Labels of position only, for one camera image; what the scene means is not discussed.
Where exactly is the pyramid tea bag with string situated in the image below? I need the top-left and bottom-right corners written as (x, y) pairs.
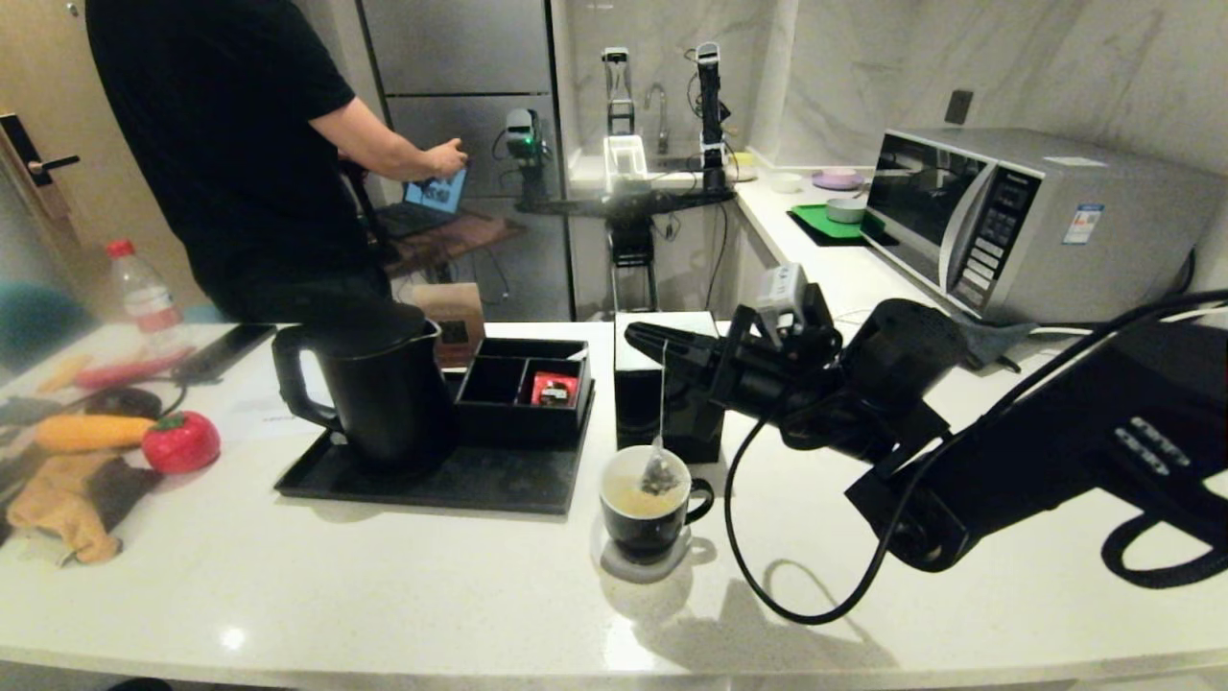
top-left (639, 338), bottom-right (686, 497)

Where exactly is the black electric kettle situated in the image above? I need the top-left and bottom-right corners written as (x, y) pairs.
top-left (272, 301), bottom-right (458, 471)

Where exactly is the person's bare hand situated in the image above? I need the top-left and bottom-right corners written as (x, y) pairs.
top-left (422, 139), bottom-right (469, 181)

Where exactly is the black tissue box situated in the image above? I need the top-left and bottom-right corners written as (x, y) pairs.
top-left (612, 309), bottom-right (727, 464)

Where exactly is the red sachet packet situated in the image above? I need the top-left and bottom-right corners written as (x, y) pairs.
top-left (531, 372), bottom-right (580, 408)

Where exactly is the green cutting mat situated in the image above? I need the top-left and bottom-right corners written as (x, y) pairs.
top-left (787, 203), bottom-right (898, 247)

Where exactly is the green cutting board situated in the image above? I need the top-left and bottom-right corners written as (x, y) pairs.
top-left (791, 202), bottom-right (869, 239)

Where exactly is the black cup white inside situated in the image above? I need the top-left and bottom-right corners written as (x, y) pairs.
top-left (600, 445), bottom-right (716, 560)

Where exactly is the black compartment organizer box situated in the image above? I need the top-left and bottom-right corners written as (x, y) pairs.
top-left (455, 336), bottom-right (595, 448)

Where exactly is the white dish rack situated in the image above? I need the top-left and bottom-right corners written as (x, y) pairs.
top-left (602, 133), bottom-right (649, 191)

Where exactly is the grey-blue cloth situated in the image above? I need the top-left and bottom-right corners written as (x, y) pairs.
top-left (959, 320), bottom-right (1037, 371)

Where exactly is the black serving tray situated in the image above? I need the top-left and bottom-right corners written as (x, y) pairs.
top-left (274, 372), bottom-right (596, 516)

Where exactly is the brown QR code sign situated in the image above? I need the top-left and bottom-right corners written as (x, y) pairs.
top-left (413, 281), bottom-right (487, 369)

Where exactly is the wooden desk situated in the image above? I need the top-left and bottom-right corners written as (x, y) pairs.
top-left (384, 213), bottom-right (527, 279)

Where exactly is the upright black gripper stand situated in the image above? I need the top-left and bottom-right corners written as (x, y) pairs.
top-left (602, 45), bottom-right (636, 135)

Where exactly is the open laptop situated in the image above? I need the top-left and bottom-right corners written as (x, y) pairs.
top-left (379, 168), bottom-right (469, 237)

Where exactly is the silver microwave oven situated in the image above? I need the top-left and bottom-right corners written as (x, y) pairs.
top-left (861, 125), bottom-right (1226, 324)

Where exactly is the grey refrigerator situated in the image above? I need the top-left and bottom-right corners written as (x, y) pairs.
top-left (357, 0), bottom-right (577, 321)

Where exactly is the white printed paper sheet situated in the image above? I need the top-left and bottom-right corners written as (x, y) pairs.
top-left (213, 379), bottom-right (332, 441)

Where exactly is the black smartphone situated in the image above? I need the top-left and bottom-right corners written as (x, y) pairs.
top-left (173, 323), bottom-right (279, 385)

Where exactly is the person in black t-shirt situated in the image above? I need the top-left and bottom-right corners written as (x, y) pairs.
top-left (84, 0), bottom-right (469, 323)

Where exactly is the red toy tomato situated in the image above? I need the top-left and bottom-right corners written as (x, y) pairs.
top-left (142, 411), bottom-right (222, 475)

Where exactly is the plastic bottle red cap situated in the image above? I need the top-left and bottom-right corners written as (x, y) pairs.
top-left (106, 240), bottom-right (190, 354)

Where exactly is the pink toy vegetable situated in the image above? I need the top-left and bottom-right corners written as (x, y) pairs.
top-left (75, 350), bottom-right (193, 391)

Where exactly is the yellow toy corn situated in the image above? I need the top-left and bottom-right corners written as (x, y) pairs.
top-left (34, 415), bottom-right (154, 454)

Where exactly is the tan cloth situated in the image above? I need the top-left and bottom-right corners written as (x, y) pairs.
top-left (5, 451), bottom-right (159, 565)

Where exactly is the teal chair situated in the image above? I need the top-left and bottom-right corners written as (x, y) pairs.
top-left (0, 280), bottom-right (92, 364)

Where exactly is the beige wooden door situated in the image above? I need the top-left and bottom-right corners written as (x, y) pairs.
top-left (0, 0), bottom-right (193, 289)

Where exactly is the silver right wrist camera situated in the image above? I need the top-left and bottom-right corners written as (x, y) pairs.
top-left (757, 263), bottom-right (813, 329)

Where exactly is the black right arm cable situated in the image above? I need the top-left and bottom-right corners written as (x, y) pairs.
top-left (723, 288), bottom-right (1228, 627)

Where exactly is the thick white power cable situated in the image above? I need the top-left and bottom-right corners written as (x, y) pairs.
top-left (1031, 317), bottom-right (1114, 339)

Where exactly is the dark door handle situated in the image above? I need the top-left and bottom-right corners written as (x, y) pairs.
top-left (0, 113), bottom-right (80, 188)

